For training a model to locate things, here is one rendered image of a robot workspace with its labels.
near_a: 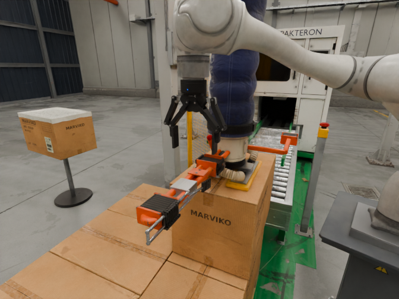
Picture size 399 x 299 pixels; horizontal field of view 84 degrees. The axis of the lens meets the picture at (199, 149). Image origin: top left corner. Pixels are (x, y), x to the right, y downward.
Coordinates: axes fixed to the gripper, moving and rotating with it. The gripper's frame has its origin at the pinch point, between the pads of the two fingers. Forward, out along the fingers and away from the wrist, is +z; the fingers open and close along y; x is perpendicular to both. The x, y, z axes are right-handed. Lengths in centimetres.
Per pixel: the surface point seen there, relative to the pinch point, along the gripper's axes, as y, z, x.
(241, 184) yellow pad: -9.8, 24.4, -26.9
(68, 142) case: 171, 43, -73
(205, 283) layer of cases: -1, 67, -8
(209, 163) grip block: 0.0, 10.8, -12.8
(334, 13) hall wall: -84, -208, -967
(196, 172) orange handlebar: 1.2, 11.2, -4.3
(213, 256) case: -1, 60, -17
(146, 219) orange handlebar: 1.5, 11.5, 23.4
